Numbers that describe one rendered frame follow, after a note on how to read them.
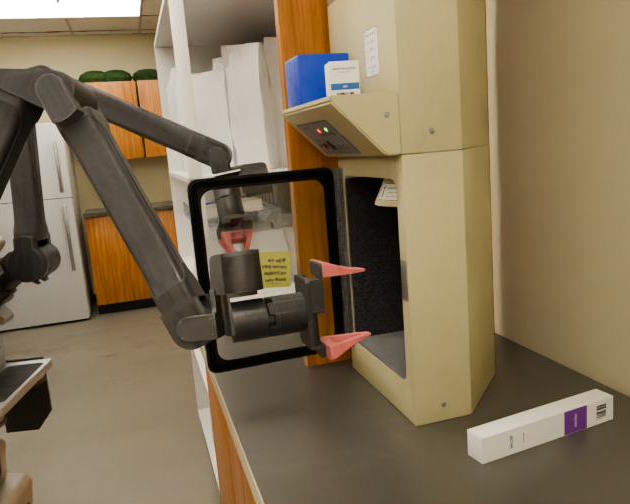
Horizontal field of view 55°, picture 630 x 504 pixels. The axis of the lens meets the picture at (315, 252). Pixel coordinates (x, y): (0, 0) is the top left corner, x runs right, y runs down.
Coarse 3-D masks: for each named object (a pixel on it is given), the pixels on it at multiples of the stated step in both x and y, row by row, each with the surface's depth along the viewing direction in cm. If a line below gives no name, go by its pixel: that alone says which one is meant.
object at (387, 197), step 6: (384, 180) 113; (390, 180) 111; (384, 186) 112; (390, 186) 110; (384, 192) 111; (390, 192) 110; (396, 192) 109; (378, 198) 113; (384, 198) 111; (390, 198) 109; (396, 198) 108; (378, 204) 112; (384, 204) 110; (390, 204) 109; (396, 204) 108
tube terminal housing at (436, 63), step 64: (384, 0) 96; (448, 0) 96; (384, 64) 99; (448, 64) 97; (448, 128) 99; (448, 192) 101; (448, 256) 102; (448, 320) 104; (384, 384) 118; (448, 384) 106
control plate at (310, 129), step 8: (304, 128) 118; (312, 128) 113; (320, 128) 109; (328, 128) 106; (312, 136) 119; (320, 136) 114; (328, 136) 110; (336, 136) 107; (328, 152) 121; (336, 152) 117; (344, 152) 113; (352, 152) 109; (360, 152) 105
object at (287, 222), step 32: (224, 192) 120; (256, 192) 122; (288, 192) 124; (320, 192) 126; (224, 224) 120; (256, 224) 123; (288, 224) 125; (320, 224) 127; (288, 256) 126; (320, 256) 128; (288, 288) 127; (320, 320) 130; (224, 352) 124; (256, 352) 127
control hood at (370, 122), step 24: (336, 96) 93; (360, 96) 94; (384, 96) 95; (288, 120) 122; (312, 120) 109; (336, 120) 99; (360, 120) 94; (384, 120) 95; (360, 144) 101; (384, 144) 96
